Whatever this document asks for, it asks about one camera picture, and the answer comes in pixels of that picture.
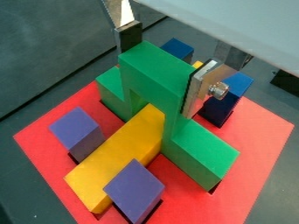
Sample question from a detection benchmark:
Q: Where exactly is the yellow long bar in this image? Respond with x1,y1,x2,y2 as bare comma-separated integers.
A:
66,60,202,214

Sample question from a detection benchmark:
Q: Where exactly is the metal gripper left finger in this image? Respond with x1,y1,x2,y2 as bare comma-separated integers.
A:
102,0,143,53

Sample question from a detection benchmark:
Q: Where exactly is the left purple block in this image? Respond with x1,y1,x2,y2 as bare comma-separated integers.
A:
50,107,106,163

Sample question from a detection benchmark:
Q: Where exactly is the left blue block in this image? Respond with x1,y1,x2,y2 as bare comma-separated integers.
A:
162,38,194,64

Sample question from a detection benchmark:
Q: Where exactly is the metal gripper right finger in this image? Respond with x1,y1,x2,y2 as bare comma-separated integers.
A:
182,41,253,119

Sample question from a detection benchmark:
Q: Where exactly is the red base board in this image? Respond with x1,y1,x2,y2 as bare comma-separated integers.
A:
14,83,295,224

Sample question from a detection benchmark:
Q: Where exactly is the black fixture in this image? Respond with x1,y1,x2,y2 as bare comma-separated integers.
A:
271,70,299,97

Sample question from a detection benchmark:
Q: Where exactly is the right purple block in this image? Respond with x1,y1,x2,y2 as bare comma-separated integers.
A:
103,159,165,224

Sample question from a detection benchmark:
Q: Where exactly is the blue block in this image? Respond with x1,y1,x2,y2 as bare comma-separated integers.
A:
198,73,254,128
162,38,194,64

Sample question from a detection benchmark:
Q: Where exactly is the purple block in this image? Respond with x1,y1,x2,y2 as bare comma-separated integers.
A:
103,159,165,224
50,107,106,163

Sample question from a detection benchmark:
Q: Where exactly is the right blue block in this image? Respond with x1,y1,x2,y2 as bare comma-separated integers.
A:
198,73,254,128

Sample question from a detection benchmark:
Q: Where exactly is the green U-shaped block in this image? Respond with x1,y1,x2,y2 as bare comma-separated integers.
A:
97,41,239,191

